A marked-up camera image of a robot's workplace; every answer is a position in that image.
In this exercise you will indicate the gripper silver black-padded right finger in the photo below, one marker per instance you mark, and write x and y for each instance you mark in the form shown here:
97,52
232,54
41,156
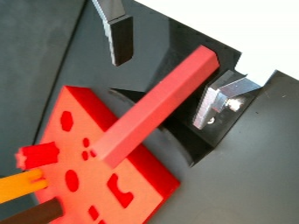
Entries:
220,95

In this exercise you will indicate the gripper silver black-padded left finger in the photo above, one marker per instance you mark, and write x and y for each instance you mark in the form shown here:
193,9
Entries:
119,29

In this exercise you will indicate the red hexagon peg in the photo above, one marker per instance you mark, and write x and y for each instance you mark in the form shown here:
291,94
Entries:
135,125

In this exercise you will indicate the red shape-sorting block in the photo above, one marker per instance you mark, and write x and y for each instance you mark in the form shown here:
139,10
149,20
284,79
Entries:
99,194

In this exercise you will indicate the small red star peg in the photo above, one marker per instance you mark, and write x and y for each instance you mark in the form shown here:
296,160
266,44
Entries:
36,155

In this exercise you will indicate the yellow notched peg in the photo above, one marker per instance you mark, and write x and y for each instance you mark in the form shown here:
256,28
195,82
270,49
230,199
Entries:
20,184

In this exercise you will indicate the brown cylinder peg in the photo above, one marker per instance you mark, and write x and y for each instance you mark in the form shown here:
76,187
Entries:
41,214

